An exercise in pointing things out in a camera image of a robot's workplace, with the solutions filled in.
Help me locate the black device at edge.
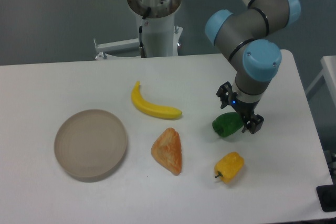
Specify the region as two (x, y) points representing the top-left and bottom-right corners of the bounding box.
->
(316, 185), (335, 212)

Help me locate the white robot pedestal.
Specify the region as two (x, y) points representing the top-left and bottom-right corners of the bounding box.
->
(95, 0), (183, 60)

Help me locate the green bell pepper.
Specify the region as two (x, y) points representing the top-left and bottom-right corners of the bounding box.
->
(212, 112), (244, 137)

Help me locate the yellow banana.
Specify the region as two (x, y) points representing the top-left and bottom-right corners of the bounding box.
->
(131, 81), (182, 120)

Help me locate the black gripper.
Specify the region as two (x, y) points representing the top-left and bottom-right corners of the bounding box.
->
(216, 82), (264, 134)

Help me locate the yellow bell pepper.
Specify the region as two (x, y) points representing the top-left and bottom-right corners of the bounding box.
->
(214, 152), (245, 184)

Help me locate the white side table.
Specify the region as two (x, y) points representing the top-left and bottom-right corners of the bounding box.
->
(304, 55), (335, 104)

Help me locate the orange triangular bread slice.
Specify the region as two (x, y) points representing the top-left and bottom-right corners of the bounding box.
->
(151, 127), (182, 176)

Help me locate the beige round plate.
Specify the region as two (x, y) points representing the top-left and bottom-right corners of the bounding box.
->
(54, 109), (128, 183)

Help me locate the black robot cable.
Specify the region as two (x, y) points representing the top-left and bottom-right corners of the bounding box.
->
(138, 7), (152, 58)

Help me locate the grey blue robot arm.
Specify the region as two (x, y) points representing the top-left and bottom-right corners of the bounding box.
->
(127, 0), (301, 133)

